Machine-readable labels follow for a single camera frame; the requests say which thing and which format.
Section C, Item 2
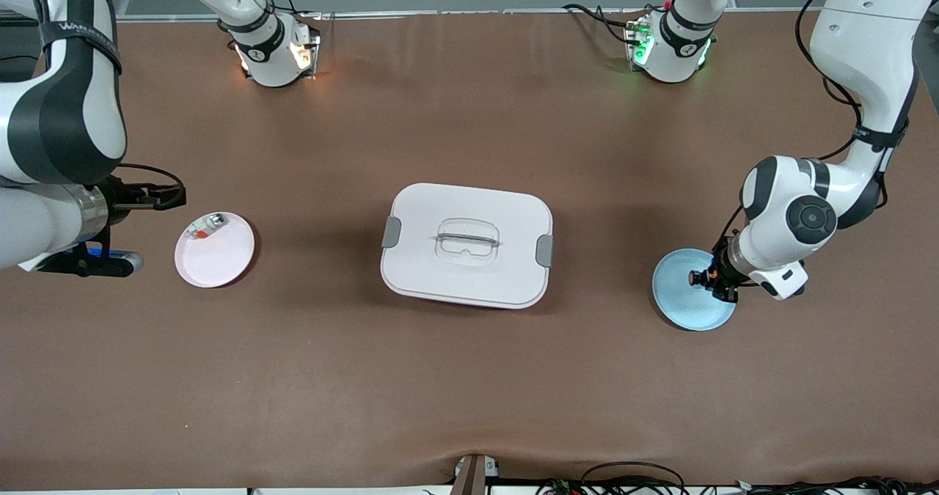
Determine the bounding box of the black left arm base cable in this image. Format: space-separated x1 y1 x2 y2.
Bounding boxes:
561 2 646 45

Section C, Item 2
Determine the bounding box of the brown camera mount post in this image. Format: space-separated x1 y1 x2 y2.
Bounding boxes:
449 453 501 495

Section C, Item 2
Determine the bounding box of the red and clear switch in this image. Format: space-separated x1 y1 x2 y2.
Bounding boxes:
185 213 228 241

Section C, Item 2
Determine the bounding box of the pink round plate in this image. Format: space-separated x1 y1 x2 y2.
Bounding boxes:
174 211 256 289

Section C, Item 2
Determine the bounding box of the light blue round plate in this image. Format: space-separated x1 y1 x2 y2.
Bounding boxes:
651 248 738 332

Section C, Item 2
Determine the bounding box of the silver table edge rail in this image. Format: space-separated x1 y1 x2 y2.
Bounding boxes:
117 7 830 23

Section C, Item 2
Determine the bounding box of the black looped cable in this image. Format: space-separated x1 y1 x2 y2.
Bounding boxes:
580 462 687 495

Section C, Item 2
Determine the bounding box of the brown table mat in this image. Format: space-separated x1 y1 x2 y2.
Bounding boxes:
0 10 939 490

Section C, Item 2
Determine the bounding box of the black cable bundle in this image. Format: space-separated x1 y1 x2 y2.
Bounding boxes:
734 475 939 495

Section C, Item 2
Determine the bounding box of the white lidded storage box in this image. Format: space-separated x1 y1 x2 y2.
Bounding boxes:
380 183 555 310

